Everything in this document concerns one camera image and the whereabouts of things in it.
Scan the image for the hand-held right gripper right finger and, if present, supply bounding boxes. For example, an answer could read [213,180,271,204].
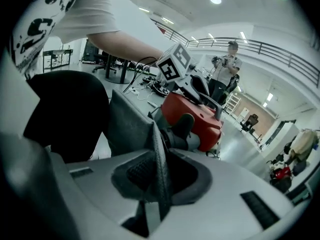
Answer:
[149,149,301,240]

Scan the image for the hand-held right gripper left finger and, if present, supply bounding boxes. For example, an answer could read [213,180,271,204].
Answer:
[0,131,161,240]

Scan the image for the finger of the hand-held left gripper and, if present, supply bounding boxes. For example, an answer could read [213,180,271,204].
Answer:
[189,74,211,104]
[174,80,204,105]

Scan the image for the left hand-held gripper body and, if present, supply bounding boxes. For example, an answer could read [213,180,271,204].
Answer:
[155,42,199,92]

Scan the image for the red vacuum cleaner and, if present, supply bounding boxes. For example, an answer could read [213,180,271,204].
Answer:
[149,91,224,158]

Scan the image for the grey cloth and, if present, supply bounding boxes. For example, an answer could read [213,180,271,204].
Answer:
[108,88,174,224]

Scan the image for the person's left forearm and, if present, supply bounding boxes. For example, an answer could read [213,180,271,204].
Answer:
[85,30,165,65]

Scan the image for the white shelf rack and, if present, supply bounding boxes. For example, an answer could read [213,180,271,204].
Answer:
[224,93,241,115]

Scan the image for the black office chair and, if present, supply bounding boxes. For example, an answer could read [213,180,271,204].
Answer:
[91,53,118,74]
[239,113,260,133]

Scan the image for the black balcony railing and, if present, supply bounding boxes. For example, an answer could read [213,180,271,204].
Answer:
[151,18,320,90]

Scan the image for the black cabinet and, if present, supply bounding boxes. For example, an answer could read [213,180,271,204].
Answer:
[83,38,100,65]

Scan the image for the person's black trousers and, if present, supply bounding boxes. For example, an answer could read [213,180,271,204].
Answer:
[23,69,111,164]

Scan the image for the white cabinet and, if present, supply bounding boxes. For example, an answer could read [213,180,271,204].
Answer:
[259,119,299,153]

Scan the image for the black framed work table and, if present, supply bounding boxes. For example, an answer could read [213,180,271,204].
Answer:
[41,48,75,74]

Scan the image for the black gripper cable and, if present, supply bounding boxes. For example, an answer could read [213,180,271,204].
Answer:
[121,56,160,94]

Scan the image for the black vacuum hose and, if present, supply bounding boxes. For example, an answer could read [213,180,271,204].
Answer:
[159,112,201,152]

